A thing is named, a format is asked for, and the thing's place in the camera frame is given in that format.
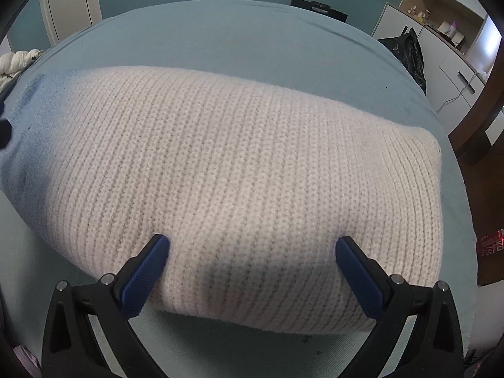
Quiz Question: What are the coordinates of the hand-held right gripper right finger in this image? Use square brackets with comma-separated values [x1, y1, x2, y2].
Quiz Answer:
[335, 236, 464, 378]

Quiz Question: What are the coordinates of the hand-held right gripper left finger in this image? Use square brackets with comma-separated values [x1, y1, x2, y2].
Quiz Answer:
[40, 234, 171, 378]

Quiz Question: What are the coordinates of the white and blue knit sweater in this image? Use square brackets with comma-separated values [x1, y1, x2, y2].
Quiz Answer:
[0, 65, 444, 333]

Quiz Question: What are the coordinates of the white puffy jacket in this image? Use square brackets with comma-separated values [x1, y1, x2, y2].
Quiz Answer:
[0, 49, 44, 83]

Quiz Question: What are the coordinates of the white door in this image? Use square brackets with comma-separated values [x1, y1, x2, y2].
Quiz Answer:
[39, 0, 103, 46]

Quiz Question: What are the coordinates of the brown wooden chair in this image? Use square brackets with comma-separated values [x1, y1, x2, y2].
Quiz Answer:
[447, 73, 504, 286]

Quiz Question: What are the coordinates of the bed with blue sheet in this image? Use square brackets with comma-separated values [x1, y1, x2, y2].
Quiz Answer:
[0, 0, 479, 378]

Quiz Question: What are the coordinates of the white cabinet unit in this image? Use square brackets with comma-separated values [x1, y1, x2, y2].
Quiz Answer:
[370, 0, 489, 124]

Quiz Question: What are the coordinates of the black trash bag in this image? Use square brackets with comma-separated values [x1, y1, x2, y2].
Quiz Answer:
[377, 27, 428, 95]

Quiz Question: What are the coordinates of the white box with pink print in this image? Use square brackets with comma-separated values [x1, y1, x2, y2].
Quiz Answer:
[437, 21, 459, 39]

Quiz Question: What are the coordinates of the black and white box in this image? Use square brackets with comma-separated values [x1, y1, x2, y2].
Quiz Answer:
[290, 0, 348, 22]

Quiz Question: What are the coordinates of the white cable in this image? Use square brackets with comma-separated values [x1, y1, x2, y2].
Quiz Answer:
[435, 74, 479, 112]

